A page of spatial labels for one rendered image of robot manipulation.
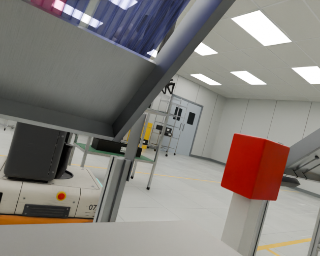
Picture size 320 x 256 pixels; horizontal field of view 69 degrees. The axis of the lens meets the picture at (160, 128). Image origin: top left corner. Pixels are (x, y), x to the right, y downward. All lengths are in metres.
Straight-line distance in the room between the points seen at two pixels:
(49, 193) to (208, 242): 1.20
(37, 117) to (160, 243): 0.35
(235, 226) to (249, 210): 0.06
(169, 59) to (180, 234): 0.29
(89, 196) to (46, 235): 1.24
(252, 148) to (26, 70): 0.54
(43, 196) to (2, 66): 1.04
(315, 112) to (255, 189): 8.61
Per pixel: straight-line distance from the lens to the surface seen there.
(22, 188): 1.42
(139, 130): 0.57
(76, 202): 1.46
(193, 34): 0.42
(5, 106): 0.50
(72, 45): 0.43
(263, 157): 0.65
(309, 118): 9.21
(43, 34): 0.43
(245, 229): 0.72
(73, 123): 0.52
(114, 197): 0.60
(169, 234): 0.28
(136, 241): 0.25
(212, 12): 0.41
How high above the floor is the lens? 0.73
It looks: 1 degrees up
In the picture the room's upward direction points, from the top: 15 degrees clockwise
